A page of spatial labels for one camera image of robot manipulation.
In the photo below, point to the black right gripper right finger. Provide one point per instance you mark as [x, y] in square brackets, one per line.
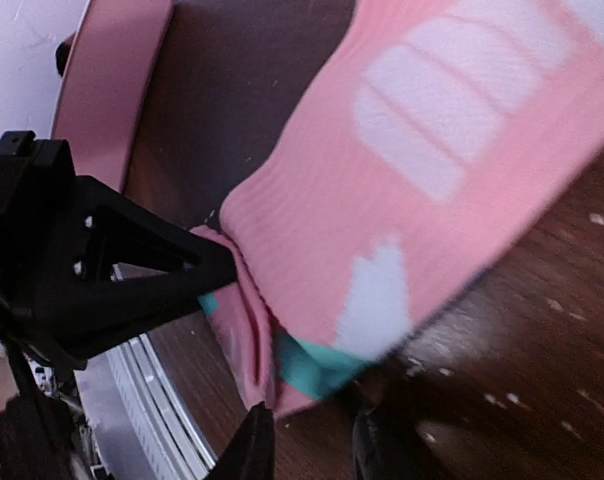
[379, 451]

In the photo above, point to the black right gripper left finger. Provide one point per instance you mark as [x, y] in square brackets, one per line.
[250, 455]

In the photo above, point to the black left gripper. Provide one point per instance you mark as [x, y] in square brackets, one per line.
[84, 269]

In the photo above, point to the pink sock with teal patches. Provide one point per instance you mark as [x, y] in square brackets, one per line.
[436, 133]

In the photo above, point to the pink plastic organizer tray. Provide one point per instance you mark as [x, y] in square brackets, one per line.
[105, 81]

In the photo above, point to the aluminium front rail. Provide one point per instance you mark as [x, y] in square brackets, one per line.
[142, 429]

